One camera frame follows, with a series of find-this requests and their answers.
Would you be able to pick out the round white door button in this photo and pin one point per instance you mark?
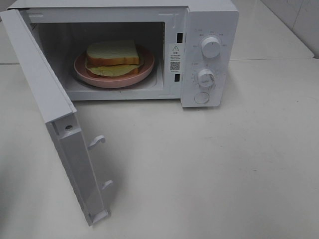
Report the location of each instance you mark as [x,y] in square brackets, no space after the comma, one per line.
[201,98]

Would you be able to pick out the white timer knob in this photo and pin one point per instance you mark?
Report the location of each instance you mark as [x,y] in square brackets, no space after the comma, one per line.
[206,78]

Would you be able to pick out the toast sandwich with cheese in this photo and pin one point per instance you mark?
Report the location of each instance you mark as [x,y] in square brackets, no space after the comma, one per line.
[113,58]

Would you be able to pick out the pink round plate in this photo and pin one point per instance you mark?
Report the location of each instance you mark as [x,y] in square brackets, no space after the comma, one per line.
[117,76]

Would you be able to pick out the white microwave door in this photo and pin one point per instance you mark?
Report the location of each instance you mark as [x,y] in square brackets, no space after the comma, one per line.
[59,115]

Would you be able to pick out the glass microwave turntable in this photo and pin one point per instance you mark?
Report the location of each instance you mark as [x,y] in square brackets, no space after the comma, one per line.
[149,79]

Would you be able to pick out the white warning label sticker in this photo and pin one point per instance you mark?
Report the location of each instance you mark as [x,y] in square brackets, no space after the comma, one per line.
[175,57]

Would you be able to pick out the white microwave oven body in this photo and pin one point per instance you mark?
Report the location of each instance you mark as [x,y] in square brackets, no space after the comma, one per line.
[64,28]

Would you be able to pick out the upper white power knob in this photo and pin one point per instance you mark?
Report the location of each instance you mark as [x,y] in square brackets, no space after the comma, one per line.
[211,47]

